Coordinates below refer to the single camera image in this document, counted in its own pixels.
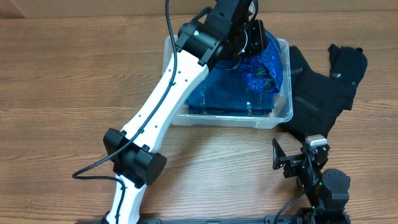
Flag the blue sequin glitter garment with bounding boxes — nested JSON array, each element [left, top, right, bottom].
[[217, 29, 284, 96]]

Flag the blue denim jeans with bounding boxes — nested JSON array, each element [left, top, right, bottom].
[[185, 68, 275, 116]]

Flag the black garment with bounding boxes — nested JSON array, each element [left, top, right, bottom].
[[280, 44, 368, 143]]

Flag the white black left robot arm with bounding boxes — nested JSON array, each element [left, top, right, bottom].
[[101, 0, 268, 223]]

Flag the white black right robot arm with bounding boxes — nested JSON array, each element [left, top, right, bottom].
[[266, 134, 351, 224]]

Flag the clear plastic storage bin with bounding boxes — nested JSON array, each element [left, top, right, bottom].
[[172, 38, 294, 129]]

